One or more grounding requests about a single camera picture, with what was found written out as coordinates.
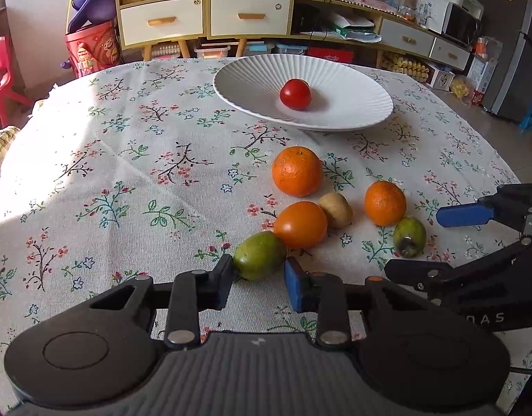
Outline yellow-framed wooden cabinet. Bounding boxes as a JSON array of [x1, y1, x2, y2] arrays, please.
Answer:
[[112, 0, 475, 72]]

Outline black microwave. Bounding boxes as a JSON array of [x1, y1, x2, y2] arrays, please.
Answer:
[[441, 2, 482, 47]]

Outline smooth orange persimmon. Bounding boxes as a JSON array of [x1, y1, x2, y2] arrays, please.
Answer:
[[273, 201, 328, 250]]

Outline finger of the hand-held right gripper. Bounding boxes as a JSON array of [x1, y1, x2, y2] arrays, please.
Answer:
[[384, 235, 532, 309], [436, 183, 532, 237]]

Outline white ribbed plate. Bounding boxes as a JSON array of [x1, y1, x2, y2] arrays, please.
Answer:
[[212, 55, 394, 133]]

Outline green mango with dark spot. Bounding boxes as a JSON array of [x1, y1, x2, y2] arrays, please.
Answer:
[[393, 217, 427, 258]]

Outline large orange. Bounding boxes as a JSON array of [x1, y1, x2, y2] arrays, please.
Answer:
[[272, 146, 324, 197]]

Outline white cabinet drawer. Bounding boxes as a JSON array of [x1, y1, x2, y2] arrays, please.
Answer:
[[119, 0, 205, 47], [209, 0, 292, 38]]

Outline row of yellow toys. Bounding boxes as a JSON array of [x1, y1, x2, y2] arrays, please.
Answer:
[[382, 51, 430, 82]]

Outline floral tablecloth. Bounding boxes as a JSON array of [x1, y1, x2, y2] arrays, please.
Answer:
[[0, 57, 532, 416]]

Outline stack of papers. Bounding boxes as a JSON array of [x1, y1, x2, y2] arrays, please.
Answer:
[[328, 11, 383, 45]]

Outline purple plastic toy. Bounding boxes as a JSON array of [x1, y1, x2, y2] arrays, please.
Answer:
[[67, 0, 118, 34]]

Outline small orange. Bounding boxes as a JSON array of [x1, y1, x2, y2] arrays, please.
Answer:
[[364, 181, 407, 227]]

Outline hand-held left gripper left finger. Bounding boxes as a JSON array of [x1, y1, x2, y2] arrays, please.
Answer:
[[89, 253, 236, 348]]

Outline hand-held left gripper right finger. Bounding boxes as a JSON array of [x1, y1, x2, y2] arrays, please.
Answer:
[[284, 257, 428, 348]]

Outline red printed bucket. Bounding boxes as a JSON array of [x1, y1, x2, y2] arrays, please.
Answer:
[[65, 21, 122, 79]]

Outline red flat box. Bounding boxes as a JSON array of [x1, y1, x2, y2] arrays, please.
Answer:
[[307, 46, 355, 64]]

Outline clear plastic storage box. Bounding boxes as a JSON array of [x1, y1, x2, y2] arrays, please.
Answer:
[[194, 40, 232, 60]]

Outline grey refrigerator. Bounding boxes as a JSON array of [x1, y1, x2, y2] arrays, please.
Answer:
[[482, 0, 532, 123]]

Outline red tomato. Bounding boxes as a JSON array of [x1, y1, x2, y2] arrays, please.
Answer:
[[279, 78, 312, 111]]

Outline brown kiwi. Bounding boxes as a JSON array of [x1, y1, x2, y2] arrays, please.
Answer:
[[318, 192, 354, 229]]

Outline grey cabinet drawer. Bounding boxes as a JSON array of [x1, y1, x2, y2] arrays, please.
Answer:
[[379, 19, 436, 58], [430, 37, 472, 71]]

